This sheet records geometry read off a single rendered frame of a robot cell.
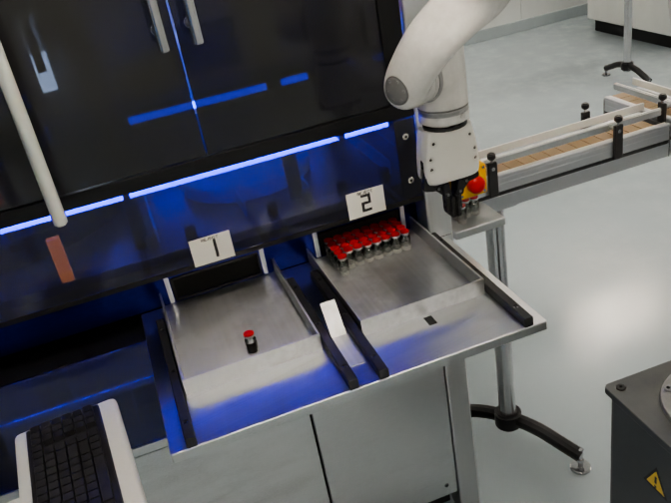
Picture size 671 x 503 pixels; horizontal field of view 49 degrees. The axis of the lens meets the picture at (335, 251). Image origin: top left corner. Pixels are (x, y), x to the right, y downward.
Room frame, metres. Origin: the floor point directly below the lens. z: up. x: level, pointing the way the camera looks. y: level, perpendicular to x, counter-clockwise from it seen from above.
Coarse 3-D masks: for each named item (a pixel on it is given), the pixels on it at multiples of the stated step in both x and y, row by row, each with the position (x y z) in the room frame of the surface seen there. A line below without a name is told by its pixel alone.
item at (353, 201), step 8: (360, 192) 1.44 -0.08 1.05; (368, 192) 1.44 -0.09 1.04; (376, 192) 1.45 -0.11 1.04; (352, 200) 1.43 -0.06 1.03; (360, 200) 1.44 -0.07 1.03; (376, 200) 1.44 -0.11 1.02; (352, 208) 1.43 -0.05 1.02; (360, 208) 1.44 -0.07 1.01; (376, 208) 1.44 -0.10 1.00; (384, 208) 1.45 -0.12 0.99; (352, 216) 1.43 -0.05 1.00; (360, 216) 1.43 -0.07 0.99
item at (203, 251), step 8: (224, 232) 1.36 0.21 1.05; (200, 240) 1.35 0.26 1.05; (208, 240) 1.35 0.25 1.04; (216, 240) 1.36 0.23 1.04; (224, 240) 1.36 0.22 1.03; (192, 248) 1.35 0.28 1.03; (200, 248) 1.35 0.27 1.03; (208, 248) 1.35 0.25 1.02; (224, 248) 1.36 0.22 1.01; (232, 248) 1.37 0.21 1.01; (200, 256) 1.35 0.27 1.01; (208, 256) 1.35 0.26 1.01; (216, 256) 1.36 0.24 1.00; (224, 256) 1.36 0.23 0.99; (200, 264) 1.35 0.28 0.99
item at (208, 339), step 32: (224, 288) 1.43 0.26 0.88; (256, 288) 1.40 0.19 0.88; (288, 288) 1.34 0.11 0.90; (192, 320) 1.32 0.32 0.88; (224, 320) 1.30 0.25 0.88; (256, 320) 1.27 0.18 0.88; (288, 320) 1.25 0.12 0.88; (192, 352) 1.20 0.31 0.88; (224, 352) 1.18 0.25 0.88; (288, 352) 1.12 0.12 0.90; (192, 384) 1.08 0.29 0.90
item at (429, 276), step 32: (416, 224) 1.51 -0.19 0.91; (384, 256) 1.44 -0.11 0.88; (416, 256) 1.41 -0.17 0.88; (448, 256) 1.36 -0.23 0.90; (352, 288) 1.33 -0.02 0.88; (384, 288) 1.30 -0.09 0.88; (416, 288) 1.28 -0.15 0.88; (448, 288) 1.26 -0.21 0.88; (480, 288) 1.22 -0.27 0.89; (384, 320) 1.17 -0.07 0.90
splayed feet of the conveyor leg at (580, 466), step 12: (480, 408) 1.75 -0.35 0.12; (492, 408) 1.73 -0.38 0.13; (516, 408) 1.70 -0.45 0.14; (504, 420) 1.67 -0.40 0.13; (516, 420) 1.66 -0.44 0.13; (528, 420) 1.65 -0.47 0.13; (540, 432) 1.62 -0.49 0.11; (552, 432) 1.61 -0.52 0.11; (552, 444) 1.59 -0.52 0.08; (564, 444) 1.57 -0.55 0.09; (576, 444) 1.58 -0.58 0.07; (576, 456) 1.54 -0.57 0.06; (576, 468) 1.55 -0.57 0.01; (588, 468) 1.54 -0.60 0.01
